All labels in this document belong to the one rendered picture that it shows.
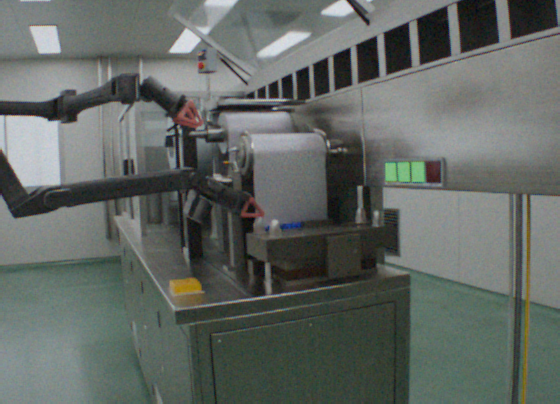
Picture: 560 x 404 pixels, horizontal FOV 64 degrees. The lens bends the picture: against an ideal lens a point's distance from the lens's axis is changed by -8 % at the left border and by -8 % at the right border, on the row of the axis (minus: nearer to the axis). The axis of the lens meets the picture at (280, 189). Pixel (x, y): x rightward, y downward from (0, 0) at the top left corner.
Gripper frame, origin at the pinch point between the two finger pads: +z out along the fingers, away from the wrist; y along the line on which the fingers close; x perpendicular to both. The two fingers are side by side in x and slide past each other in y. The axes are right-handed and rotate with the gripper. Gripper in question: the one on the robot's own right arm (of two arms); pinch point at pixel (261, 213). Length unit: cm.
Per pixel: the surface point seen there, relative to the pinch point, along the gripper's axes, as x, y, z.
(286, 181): 12.1, 0.2, 3.0
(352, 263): -3.1, 22.0, 21.8
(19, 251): -147, -556, -88
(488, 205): 102, -165, 244
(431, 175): 23, 41, 21
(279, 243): -6.3, 20.0, 0.6
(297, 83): 55, -39, 6
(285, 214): 3.0, 0.3, 7.1
